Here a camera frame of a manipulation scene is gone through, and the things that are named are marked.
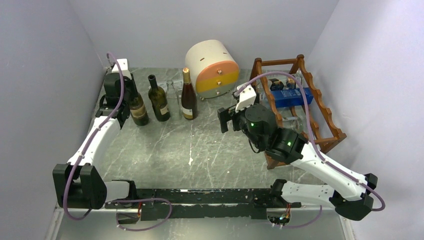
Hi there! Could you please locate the gold-foil dark wine bottle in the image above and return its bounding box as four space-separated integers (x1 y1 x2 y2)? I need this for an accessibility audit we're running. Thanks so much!
181 67 198 120

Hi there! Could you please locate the green wine bottle tan label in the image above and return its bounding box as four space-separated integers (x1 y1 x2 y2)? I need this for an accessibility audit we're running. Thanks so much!
128 79 149 126

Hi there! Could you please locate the dark green wine bottle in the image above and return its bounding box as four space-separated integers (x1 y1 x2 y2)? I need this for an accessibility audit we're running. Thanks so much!
148 74 171 122

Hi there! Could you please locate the small clear black-cap bottle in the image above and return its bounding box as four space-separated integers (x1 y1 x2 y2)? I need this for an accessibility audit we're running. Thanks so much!
268 77 299 91

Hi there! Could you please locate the clear square glass bottle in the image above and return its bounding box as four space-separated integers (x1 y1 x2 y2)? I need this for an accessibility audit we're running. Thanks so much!
166 80 182 120

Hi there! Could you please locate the blue glass bottle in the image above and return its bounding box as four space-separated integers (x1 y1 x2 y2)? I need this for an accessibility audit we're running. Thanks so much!
271 88 305 108

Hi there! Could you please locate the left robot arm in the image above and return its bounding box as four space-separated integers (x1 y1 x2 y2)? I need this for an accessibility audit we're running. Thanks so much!
52 72 139 210

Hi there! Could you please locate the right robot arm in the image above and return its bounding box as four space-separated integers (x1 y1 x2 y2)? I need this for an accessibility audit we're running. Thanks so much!
217 104 378 221

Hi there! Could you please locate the wooden wine rack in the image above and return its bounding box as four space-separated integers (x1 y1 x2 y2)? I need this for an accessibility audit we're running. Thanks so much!
247 54 348 170

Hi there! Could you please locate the round cream drawer cabinet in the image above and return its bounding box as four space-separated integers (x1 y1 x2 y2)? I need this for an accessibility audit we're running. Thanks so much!
185 39 240 99

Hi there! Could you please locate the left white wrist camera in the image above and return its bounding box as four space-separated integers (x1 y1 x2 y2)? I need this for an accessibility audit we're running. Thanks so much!
111 58 133 79

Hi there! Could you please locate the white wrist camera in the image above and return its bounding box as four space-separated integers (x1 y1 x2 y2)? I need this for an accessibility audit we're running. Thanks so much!
111 58 133 79
235 84 257 113

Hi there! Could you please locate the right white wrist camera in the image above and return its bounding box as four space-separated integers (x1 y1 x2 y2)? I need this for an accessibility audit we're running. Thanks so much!
235 84 257 113

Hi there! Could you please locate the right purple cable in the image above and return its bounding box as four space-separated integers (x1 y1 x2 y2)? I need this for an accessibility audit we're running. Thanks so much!
233 71 387 229

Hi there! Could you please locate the purple cable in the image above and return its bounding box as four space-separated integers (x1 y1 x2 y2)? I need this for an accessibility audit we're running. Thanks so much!
62 51 126 222
233 71 387 229

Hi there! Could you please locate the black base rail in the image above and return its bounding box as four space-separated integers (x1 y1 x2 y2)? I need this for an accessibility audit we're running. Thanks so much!
132 188 302 222

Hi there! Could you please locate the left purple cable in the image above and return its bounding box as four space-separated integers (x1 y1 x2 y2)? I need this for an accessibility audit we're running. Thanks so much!
62 51 126 222

